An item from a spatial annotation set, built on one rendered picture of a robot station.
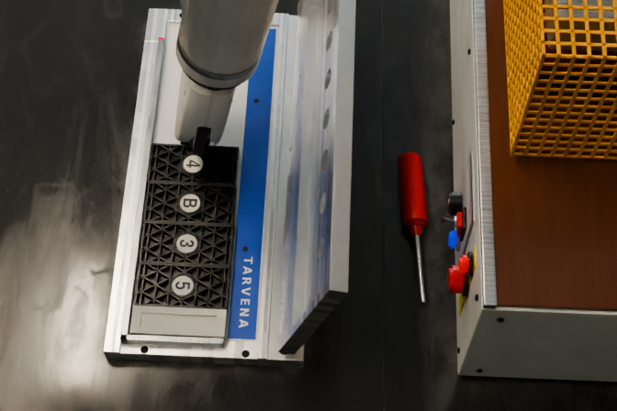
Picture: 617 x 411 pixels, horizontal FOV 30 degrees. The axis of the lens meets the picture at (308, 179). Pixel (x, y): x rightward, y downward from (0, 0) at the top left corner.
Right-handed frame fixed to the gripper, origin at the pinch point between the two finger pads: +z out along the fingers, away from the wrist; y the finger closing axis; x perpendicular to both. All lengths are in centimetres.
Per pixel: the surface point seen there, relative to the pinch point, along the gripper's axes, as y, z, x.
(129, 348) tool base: 24.7, 3.8, -4.4
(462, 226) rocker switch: 14.0, -12.9, 26.3
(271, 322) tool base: 21.2, 0.7, 9.9
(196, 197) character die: 7.5, 1.3, 0.7
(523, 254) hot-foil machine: 20.4, -21.4, 29.2
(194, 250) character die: 13.9, 1.3, 1.1
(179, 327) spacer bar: 22.7, 1.6, 0.4
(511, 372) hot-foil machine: 25.8, -4.9, 34.1
